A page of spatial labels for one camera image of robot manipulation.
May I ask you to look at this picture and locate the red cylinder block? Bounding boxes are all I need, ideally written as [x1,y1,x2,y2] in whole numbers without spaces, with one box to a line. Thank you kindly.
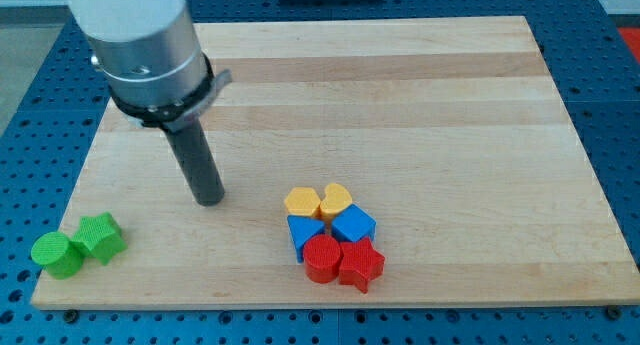
[303,234,342,284]

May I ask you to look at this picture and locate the blue cube block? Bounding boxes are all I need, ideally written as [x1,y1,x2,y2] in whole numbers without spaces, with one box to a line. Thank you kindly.
[332,204,377,242]

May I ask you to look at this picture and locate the blue triangle block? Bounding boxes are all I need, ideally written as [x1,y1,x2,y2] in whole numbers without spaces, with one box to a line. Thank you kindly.
[287,215,325,263]

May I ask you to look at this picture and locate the green star block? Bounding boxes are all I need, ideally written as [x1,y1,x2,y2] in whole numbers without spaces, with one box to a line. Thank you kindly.
[71,212,128,266]

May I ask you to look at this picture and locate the yellow hexagon block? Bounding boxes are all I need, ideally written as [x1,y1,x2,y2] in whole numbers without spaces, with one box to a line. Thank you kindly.
[284,187,321,218]

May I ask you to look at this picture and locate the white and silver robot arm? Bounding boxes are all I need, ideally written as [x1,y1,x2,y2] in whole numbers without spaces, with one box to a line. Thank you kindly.
[66,0,232,132]

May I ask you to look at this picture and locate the green cylinder block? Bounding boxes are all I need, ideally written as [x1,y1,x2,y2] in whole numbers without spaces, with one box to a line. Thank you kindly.
[31,232,84,280]

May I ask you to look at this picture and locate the yellow heart block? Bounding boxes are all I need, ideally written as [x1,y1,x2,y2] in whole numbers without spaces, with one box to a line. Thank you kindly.
[320,183,353,222]

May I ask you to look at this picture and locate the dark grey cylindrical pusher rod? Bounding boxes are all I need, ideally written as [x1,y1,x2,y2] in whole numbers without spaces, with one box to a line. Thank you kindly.
[162,121,225,206]

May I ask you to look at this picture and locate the light wooden board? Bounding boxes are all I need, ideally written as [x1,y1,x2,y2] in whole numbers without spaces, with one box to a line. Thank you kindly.
[31,16,639,311]

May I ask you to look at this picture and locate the red star block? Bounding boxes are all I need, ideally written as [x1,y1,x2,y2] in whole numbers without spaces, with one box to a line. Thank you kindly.
[338,236,386,294]

